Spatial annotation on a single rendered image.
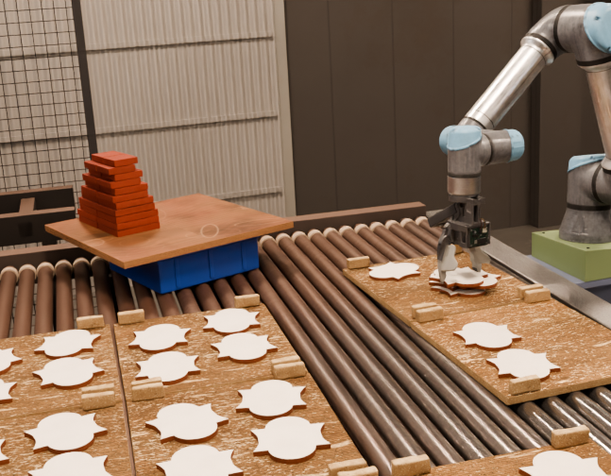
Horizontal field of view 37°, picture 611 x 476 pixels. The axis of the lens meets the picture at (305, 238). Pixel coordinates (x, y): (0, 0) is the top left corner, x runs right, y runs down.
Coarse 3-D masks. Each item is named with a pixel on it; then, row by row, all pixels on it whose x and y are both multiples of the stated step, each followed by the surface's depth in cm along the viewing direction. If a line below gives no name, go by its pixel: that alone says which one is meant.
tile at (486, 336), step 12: (468, 324) 195; (480, 324) 195; (492, 324) 194; (456, 336) 191; (468, 336) 189; (480, 336) 188; (492, 336) 188; (504, 336) 188; (516, 336) 187; (480, 348) 185; (492, 348) 183; (504, 348) 183
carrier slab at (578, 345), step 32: (448, 320) 200; (480, 320) 199; (512, 320) 198; (544, 320) 197; (576, 320) 196; (448, 352) 184; (480, 352) 183; (544, 352) 181; (576, 352) 180; (608, 352) 179; (544, 384) 167; (576, 384) 167
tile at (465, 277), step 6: (456, 270) 221; (462, 270) 221; (468, 270) 221; (432, 276) 218; (438, 276) 218; (450, 276) 217; (456, 276) 217; (462, 276) 217; (468, 276) 217; (474, 276) 216; (480, 276) 216; (486, 276) 218; (444, 282) 215; (450, 282) 213; (456, 282) 213; (462, 282) 212; (468, 282) 212; (474, 282) 212; (480, 282) 212
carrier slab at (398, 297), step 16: (432, 256) 246; (464, 256) 244; (352, 272) 236; (368, 272) 235; (432, 272) 233; (496, 272) 230; (368, 288) 223; (384, 288) 223; (400, 288) 222; (416, 288) 222; (496, 288) 219; (512, 288) 218; (384, 304) 214; (400, 304) 212; (448, 304) 210; (464, 304) 209; (480, 304) 209; (496, 304) 208
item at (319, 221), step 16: (368, 208) 294; (384, 208) 292; (400, 208) 291; (416, 208) 292; (304, 224) 284; (320, 224) 286; (336, 224) 287; (352, 224) 288; (368, 224) 290; (0, 256) 264; (16, 256) 265; (32, 256) 266; (48, 256) 267; (64, 256) 268; (80, 256) 269; (0, 272) 265
